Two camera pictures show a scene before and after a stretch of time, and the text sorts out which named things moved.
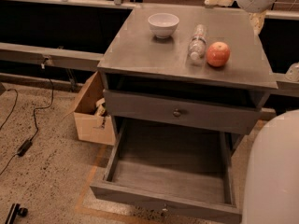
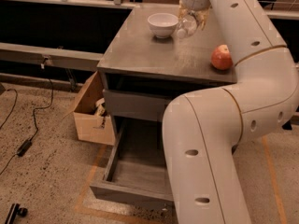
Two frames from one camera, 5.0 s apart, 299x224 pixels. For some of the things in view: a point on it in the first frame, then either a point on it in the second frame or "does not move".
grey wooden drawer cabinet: x=187 y=67 does not move
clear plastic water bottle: x=197 y=45 -> x=187 y=25
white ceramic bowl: x=163 y=24 does not move
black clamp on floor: x=14 y=212 does not move
